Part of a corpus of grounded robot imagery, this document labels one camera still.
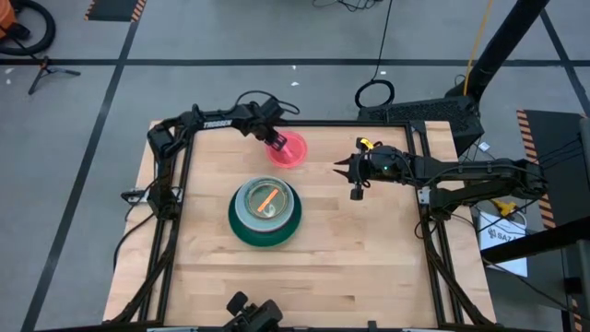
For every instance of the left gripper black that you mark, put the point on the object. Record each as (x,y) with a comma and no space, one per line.
(260,126)

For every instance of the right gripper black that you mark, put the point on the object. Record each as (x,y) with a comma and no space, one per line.
(396,166)

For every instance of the pink translucent plastic plate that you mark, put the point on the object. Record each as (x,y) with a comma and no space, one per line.
(295,154)

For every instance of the orange translucent plastic plate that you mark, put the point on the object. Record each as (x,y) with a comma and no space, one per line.
(276,207)

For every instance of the pale blue-grey plastic plate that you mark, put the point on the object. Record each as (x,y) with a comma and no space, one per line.
(265,226)

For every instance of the dark green plastic plate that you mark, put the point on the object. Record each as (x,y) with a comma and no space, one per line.
(265,240)

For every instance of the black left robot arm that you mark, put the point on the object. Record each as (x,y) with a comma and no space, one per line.
(216,122)

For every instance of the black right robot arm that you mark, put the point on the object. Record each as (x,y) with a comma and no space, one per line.
(484,173)

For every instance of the black computer case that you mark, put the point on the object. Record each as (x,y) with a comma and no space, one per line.
(415,113)

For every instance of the small white paper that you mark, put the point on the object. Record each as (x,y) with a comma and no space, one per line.
(484,146)

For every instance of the white printed box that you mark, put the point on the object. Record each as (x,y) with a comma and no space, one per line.
(518,228)

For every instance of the black crossbeam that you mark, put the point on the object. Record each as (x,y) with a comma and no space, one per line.
(544,237)

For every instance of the black hazard-striped floor mat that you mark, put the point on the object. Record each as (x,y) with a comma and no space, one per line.
(113,9)

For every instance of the black hazard-striped platform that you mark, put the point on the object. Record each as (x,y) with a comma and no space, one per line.
(560,138)

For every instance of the black tripod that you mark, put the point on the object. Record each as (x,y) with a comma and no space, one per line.
(44,69)

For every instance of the orange vacuum cleaner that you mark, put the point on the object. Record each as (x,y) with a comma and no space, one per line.
(5,16)

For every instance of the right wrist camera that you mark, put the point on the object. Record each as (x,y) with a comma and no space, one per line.
(357,193)

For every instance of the black aluminium table frame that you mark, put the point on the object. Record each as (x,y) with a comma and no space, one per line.
(322,123)

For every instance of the black stand post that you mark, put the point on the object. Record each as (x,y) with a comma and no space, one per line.
(507,41)

